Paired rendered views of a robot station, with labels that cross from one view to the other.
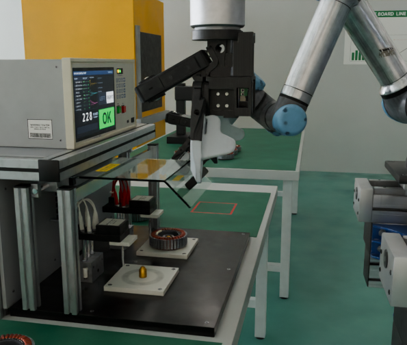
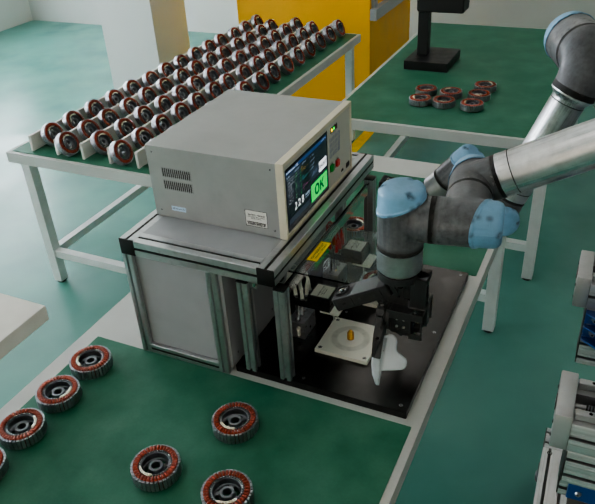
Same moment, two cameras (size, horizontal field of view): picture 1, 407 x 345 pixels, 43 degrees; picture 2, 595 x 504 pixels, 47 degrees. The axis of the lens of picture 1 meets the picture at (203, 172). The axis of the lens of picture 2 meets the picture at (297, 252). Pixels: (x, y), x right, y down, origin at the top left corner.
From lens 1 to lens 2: 0.72 m
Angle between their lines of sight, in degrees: 25
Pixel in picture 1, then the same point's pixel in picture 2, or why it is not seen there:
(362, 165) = not seen: outside the picture
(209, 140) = (386, 357)
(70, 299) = (285, 368)
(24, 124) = (242, 213)
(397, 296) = (555, 440)
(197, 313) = (394, 392)
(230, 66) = (407, 298)
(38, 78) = (253, 176)
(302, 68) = not seen: hidden behind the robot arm
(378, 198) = not seen: outside the picture
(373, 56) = not seen: outside the picture
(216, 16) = (395, 273)
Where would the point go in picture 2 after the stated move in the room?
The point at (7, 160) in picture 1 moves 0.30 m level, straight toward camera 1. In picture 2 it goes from (229, 263) to (237, 344)
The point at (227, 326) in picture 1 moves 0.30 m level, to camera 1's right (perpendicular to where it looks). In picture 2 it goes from (420, 406) to (548, 422)
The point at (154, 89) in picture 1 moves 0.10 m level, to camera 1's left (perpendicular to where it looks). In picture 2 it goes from (346, 304) to (290, 299)
